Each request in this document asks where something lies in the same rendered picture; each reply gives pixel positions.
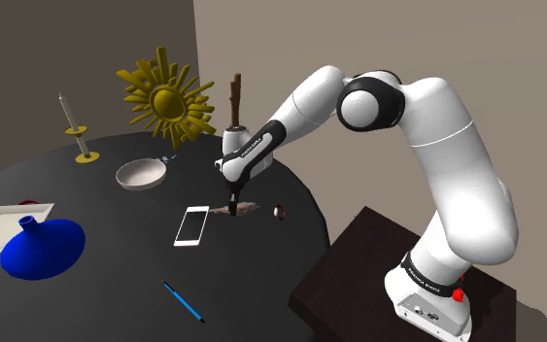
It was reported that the brown flat leaf-shaped object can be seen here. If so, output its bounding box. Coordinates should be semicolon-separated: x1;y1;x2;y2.
208;201;261;218

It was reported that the white smartphone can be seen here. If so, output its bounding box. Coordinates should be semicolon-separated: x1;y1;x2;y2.
173;204;211;248

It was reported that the white vase with brown sticks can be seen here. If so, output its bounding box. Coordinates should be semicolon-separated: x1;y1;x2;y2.
222;72;256;159

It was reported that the white bowl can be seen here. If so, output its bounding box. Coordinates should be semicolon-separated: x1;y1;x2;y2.
115;157;168;192

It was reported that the gold sun ornament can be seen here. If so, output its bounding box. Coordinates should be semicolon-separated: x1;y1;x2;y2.
115;46;218;152

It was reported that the blue pen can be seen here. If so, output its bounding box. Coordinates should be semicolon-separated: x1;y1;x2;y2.
161;279;206;325

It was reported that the dark brown robot stand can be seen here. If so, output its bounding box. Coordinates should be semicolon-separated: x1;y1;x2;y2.
288;205;519;342

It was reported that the black round table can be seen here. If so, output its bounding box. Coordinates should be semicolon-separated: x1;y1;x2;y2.
0;131;331;342

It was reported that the gold candle holder with candle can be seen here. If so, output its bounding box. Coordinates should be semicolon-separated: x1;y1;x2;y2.
57;90;101;165

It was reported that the blue vase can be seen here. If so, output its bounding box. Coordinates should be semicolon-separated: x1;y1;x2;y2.
0;215;87;282

